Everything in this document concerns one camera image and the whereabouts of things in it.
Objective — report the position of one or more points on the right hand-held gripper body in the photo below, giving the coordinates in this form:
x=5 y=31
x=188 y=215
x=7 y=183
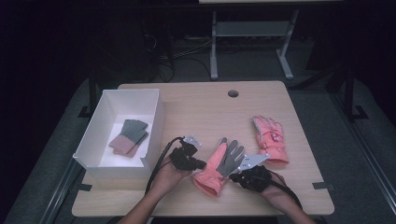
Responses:
x=253 y=177

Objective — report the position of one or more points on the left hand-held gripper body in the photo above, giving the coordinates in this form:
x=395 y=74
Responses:
x=183 y=157

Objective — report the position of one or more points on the pink padded ski glove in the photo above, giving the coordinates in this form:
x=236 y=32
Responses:
x=271 y=143
x=211 y=174

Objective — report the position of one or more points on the white storage box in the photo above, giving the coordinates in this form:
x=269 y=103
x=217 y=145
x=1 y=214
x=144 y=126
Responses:
x=93 y=146

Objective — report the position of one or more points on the person's left hand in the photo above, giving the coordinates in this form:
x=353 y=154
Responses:
x=169 y=177

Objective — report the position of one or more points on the person's right hand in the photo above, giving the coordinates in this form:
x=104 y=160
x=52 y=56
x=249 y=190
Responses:
x=278 y=194

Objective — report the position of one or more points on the black tape strip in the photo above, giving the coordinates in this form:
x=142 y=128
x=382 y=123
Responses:
x=84 y=187
x=323 y=186

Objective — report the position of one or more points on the grey metal stand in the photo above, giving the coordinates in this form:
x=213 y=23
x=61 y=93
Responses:
x=252 y=28

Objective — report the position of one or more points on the black metal post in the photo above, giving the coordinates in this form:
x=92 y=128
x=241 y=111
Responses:
x=349 y=93
x=92 y=93

